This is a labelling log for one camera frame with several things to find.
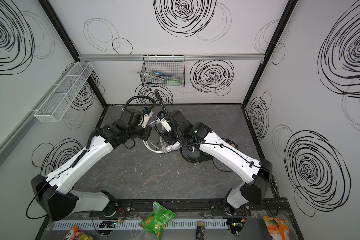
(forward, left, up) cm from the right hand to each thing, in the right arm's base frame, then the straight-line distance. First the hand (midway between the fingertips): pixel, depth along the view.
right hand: (167, 129), depth 72 cm
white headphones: (-8, -1, -4) cm, 9 cm away
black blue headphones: (0, -14, -27) cm, 31 cm away
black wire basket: (+68, +9, -11) cm, 69 cm away
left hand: (+3, +9, -3) cm, 10 cm away
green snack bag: (-35, +4, -22) cm, 41 cm away
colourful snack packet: (-40, +40, -24) cm, 61 cm away
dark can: (-38, -16, -24) cm, 47 cm away
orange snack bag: (-37, -50, -23) cm, 66 cm away
